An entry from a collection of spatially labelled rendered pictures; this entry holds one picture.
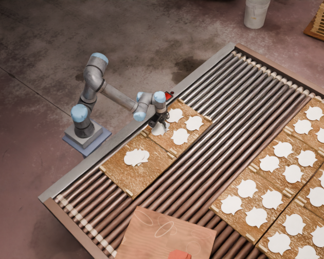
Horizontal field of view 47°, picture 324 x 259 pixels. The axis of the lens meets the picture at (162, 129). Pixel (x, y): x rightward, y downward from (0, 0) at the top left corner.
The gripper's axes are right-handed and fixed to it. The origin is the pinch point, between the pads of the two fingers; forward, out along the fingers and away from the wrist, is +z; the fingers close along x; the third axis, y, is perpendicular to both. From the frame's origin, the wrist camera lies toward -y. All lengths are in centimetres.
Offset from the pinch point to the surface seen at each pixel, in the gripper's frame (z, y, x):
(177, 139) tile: 0.1, 1.1, -16.4
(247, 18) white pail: 82, 245, 78
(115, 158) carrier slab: 1.1, -38.6, 6.3
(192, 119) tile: 0.0, 21.7, -13.1
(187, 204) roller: 3, -32, -54
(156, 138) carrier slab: 1.0, -8.0, -3.6
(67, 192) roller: 3, -78, 12
